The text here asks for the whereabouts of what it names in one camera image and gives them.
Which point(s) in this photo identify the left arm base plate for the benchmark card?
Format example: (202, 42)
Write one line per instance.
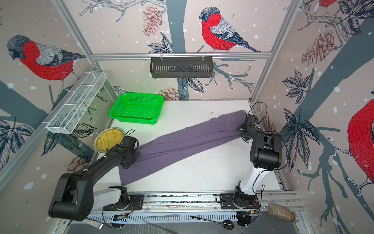
(132, 203)

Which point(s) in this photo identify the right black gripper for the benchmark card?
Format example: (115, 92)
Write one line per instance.
(240, 128)

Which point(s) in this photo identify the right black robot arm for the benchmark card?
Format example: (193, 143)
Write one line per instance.
(265, 156)

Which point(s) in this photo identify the brown filled plastic bottle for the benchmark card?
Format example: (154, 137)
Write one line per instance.
(281, 212)

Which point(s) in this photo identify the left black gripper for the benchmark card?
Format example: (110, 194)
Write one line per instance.
(127, 165)

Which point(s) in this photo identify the round woven bamboo tray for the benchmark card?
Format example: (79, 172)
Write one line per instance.
(107, 139)

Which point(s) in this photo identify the aluminium mounting rail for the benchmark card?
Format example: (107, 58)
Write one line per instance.
(167, 202)

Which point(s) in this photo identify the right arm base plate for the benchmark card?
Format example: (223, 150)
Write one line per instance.
(233, 201)

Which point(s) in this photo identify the black hanging plastic basket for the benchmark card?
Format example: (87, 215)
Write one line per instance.
(181, 67)

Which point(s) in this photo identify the purple trousers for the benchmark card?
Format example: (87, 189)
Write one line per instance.
(174, 147)

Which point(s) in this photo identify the green plastic basket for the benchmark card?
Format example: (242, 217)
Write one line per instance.
(137, 108)

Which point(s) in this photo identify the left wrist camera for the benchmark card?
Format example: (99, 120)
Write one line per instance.
(130, 142)

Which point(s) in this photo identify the black long spoon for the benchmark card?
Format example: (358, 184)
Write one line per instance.
(227, 224)

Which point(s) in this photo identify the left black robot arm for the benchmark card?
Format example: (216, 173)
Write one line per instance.
(74, 197)

